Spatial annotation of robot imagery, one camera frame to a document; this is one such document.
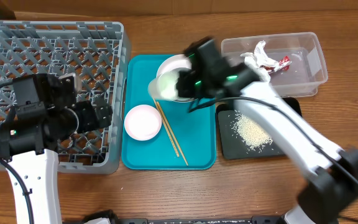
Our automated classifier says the white rice pile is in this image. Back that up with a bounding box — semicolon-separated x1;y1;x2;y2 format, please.
231;110;273;153

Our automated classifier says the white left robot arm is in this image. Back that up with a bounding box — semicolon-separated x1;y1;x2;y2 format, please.
0;73;112;223

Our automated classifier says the red foil wrapper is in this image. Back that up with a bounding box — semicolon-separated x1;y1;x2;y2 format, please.
262;56;291;73

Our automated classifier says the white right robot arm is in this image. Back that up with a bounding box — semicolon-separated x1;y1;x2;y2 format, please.
176;37;358;223

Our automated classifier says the teal plastic tray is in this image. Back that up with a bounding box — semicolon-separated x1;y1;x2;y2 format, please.
121;55;216;170

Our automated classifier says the clear plastic bin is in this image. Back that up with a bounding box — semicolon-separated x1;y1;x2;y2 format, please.
221;32;328;97

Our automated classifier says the large pink plate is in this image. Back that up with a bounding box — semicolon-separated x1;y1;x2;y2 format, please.
156;54;191;77

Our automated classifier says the grey bowl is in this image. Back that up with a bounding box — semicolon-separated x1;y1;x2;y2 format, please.
148;68;194;103

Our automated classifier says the grey plastic dish rack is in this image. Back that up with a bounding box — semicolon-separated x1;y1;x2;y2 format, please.
0;21;131;174

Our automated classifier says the black tray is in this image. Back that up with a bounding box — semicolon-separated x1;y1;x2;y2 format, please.
216;96;303;161

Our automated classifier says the white napkin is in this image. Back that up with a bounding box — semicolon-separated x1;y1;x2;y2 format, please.
241;40;279;82

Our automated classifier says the small pink bowl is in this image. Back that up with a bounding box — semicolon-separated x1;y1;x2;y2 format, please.
124;105;162;141

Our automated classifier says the wooden chopstick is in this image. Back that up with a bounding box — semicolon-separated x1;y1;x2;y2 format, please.
163;112;188;166
153;98;180;157

